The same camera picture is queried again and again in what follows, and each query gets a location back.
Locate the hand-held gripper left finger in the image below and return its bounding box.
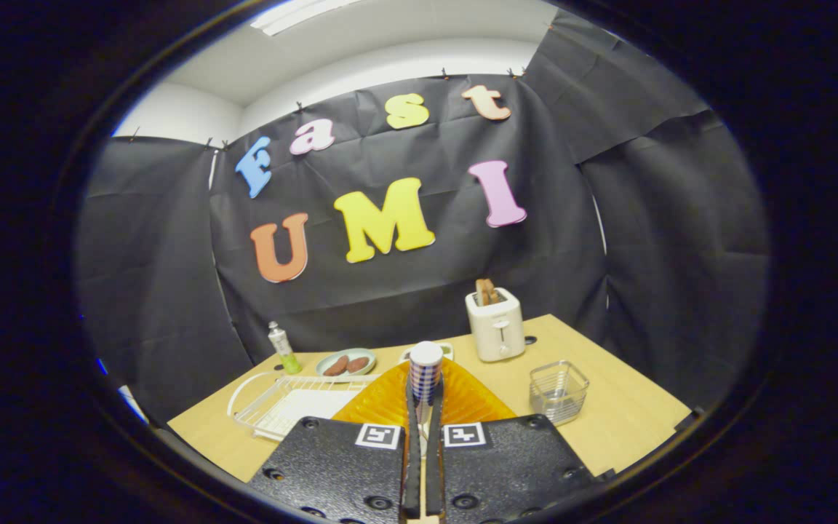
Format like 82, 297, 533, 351
248, 360, 423, 524

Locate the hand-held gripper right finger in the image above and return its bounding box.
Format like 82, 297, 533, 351
426, 358, 598, 524

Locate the blue checkered handle spoon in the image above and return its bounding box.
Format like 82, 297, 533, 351
409, 341, 444, 437

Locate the metal wire basket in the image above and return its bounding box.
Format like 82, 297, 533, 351
529, 360, 590, 426

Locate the white wire dish rack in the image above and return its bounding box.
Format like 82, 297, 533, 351
227, 371, 383, 442

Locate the light blue plate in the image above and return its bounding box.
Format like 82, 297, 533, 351
315, 348, 378, 384

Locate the white divided dish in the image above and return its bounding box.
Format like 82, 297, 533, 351
399, 342, 455, 363

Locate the white drip tray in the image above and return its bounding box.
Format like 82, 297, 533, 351
266, 387, 369, 437

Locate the white toaster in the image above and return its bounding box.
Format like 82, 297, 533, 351
465, 287, 526, 363

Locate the clear bottle with green liquid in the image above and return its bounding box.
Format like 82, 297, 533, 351
268, 321, 302, 376

